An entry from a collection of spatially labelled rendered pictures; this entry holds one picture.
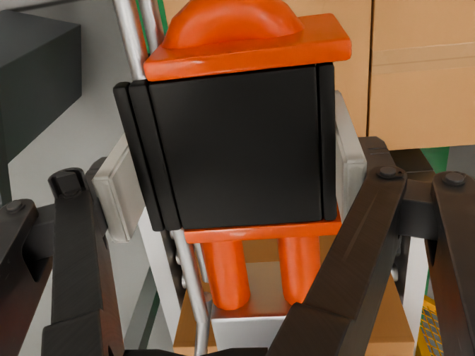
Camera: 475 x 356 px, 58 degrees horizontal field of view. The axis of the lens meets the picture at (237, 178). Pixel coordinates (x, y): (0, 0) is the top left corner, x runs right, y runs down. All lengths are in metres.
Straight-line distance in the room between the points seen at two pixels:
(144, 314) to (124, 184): 1.38
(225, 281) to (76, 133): 1.52
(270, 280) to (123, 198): 0.12
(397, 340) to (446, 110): 0.49
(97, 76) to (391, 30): 1.02
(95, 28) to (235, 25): 1.40
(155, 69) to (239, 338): 0.16
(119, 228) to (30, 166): 1.72
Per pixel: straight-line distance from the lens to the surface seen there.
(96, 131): 1.69
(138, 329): 1.51
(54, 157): 1.81
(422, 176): 1.04
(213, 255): 0.22
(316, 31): 0.17
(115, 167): 0.17
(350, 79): 0.93
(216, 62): 0.16
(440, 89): 0.99
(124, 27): 0.17
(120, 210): 0.17
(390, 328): 0.79
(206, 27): 0.17
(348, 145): 0.16
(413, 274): 1.18
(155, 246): 1.11
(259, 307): 0.24
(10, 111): 1.21
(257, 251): 0.93
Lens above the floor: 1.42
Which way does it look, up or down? 59 degrees down
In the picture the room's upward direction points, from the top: 173 degrees counter-clockwise
